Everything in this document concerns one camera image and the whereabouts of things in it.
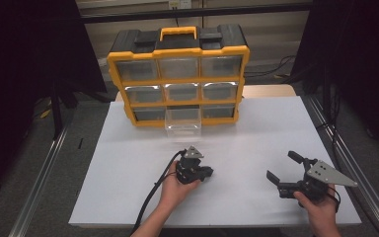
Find clear plastic drawer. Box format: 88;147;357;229
164;106;202;139

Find black horizontal bar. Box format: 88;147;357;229
78;3;312;24

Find person's left hand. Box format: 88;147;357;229
159;160;202;211

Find hand-held gripper black cable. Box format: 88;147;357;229
327;186;342;213
129;149;187;236

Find set of transparent organizer bins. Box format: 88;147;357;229
115;55;244;122

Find right hand-held gripper black cable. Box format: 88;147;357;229
327;186;342;213

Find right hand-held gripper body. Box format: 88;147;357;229
276;157;359;202

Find black metal stand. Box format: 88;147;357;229
48;78;64;141

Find person's right hand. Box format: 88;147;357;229
292;183;340;231

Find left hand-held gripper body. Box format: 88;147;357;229
175;145;209;186

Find yellow black drawer organizer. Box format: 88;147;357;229
107;23;251;128

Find left hand-held gripper black cable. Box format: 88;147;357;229
129;149;187;236

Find white wall outlet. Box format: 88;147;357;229
168;0;192;10

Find black floor cable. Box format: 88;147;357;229
243;54;297;80

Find black curtain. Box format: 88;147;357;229
290;0;379;166
0;0;108;205

